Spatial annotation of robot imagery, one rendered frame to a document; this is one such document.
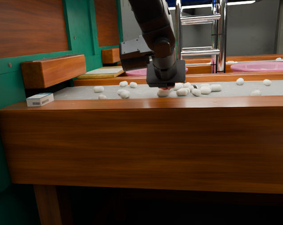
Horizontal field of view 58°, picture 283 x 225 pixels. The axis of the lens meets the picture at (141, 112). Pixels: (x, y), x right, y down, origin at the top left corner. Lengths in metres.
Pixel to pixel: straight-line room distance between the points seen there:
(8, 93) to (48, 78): 0.11
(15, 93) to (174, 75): 0.40
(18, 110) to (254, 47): 2.71
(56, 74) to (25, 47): 0.11
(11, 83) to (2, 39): 0.11
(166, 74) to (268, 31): 2.48
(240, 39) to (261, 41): 0.21
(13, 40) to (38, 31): 0.13
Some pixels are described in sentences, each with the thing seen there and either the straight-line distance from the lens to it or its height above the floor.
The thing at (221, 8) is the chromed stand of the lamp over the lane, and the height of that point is 0.98.
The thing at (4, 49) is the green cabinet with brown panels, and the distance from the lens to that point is 0.72.
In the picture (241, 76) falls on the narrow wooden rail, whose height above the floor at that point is 0.76.
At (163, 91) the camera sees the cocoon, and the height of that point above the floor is 0.76.
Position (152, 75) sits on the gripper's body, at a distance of 0.68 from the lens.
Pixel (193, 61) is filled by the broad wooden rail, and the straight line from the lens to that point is 1.59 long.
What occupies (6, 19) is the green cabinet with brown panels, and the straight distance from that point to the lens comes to 0.75.
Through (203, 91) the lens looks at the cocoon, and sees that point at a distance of 0.73.
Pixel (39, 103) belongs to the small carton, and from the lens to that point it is 0.62.
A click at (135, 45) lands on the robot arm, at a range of 0.58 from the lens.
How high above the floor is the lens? 0.90
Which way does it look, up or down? 16 degrees down
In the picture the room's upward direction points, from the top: 4 degrees counter-clockwise
